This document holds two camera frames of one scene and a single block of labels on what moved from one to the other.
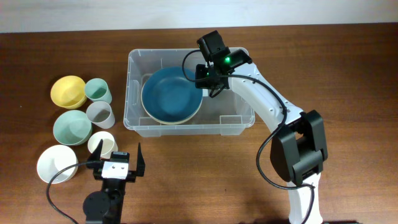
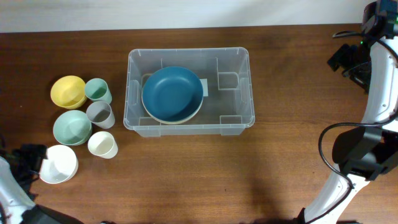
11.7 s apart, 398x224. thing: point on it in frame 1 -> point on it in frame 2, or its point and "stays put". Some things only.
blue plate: (168, 96) stays put
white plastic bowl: (53, 159) stays put
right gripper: (199, 81) -> (341, 57)
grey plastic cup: (100, 113) stays put
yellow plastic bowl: (69, 91) stays put
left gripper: (93, 162) -> (35, 153)
